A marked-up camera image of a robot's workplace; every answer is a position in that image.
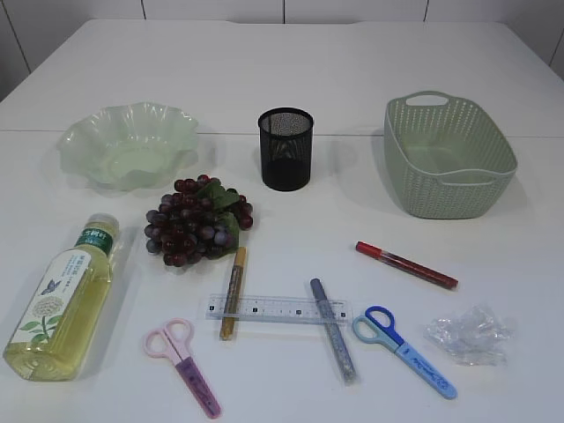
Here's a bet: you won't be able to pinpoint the blue safety scissors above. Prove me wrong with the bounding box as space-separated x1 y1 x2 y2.
352 306 457 400

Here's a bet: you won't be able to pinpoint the yellow tea drink bottle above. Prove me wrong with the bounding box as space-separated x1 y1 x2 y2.
3 213 119 382

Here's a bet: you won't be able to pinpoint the silver glitter pen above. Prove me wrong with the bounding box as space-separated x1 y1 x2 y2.
310 278 357 385

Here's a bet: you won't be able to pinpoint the pink purple safety scissors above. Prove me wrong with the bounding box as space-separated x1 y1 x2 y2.
143 318 222 419

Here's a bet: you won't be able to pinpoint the gold glitter pen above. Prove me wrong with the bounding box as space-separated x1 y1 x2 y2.
219 247 247 341

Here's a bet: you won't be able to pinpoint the green plastic woven basket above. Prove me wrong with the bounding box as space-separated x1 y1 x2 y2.
383 91 518 219

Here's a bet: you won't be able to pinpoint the red marker pen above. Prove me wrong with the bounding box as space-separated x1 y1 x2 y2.
355 241 458 290

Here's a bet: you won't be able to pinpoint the green wavy glass plate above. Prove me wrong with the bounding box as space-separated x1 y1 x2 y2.
56 101 198 191

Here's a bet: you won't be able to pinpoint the black mesh pen holder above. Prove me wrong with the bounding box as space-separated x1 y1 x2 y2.
257 108 314 192

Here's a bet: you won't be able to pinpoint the clear plastic sheet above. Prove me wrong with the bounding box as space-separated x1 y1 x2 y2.
423 304 516 367

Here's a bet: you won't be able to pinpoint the purple artificial grape bunch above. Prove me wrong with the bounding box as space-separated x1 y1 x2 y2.
145 174 254 268

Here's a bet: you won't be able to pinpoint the clear plastic ruler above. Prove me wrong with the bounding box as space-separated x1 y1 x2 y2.
200 294 352 324

